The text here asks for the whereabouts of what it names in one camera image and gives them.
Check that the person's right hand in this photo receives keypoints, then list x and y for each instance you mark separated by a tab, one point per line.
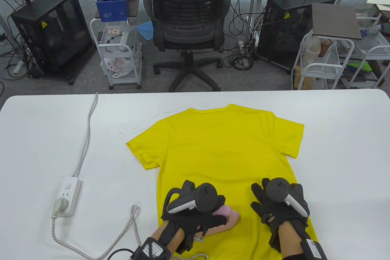
266	209

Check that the person's left hand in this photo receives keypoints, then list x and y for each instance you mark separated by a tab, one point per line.
192	222

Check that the grey white controller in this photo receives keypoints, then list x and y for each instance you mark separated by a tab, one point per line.
205	197
277	188

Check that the pink electric iron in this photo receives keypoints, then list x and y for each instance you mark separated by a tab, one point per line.
231	215

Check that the yellow t-shirt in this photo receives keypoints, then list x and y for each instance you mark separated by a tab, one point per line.
228	132

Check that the person's right forearm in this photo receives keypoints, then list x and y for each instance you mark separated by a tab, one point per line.
289	240

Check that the black wrist sensor box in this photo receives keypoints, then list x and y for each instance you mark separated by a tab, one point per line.
313	249

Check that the brown paper bag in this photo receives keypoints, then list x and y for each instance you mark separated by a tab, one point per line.
304	81

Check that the white metal cart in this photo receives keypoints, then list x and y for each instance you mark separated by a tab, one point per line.
317	66
374	49
136	58

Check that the translucent plastic jug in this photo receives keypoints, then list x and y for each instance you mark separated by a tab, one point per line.
312	52

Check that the white table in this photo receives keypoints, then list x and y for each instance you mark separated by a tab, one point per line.
45	135

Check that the brown coffee cup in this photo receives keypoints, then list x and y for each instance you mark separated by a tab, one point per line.
324	48

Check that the green plastic item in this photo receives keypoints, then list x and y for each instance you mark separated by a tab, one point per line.
361	66

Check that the black computer case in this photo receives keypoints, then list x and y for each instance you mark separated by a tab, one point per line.
51	34
283	37

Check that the white printed plastic bag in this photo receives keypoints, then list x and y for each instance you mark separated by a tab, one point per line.
117	65

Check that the black mesh office chair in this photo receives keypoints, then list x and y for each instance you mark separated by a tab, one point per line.
189	28

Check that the blue cloth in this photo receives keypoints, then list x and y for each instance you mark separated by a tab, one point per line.
144	30

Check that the dark brown board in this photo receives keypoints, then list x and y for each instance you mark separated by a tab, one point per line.
335	19

